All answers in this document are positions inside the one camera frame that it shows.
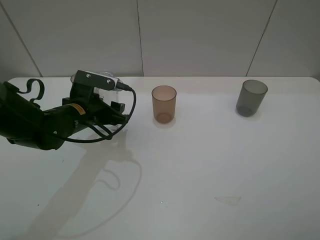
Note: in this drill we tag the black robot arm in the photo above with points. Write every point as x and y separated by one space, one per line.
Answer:
22 122

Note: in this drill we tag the brown translucent plastic cup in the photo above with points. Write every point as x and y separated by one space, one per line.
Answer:
164 103

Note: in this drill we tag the grey translucent plastic cup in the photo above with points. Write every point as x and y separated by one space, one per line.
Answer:
250 98

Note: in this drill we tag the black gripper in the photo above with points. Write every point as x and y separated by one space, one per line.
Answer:
83 106

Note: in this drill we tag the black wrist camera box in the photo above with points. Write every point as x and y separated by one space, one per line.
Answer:
95 80

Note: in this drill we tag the pink translucent plastic cup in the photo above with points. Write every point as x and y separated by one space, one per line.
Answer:
72 78

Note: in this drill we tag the clear plastic water bottle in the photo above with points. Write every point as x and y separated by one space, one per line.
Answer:
108 96

